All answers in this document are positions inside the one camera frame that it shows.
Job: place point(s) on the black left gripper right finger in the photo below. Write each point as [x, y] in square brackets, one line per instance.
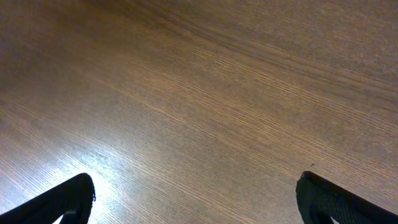
[323, 202]

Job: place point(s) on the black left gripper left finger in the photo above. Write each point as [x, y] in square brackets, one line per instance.
[71, 201]

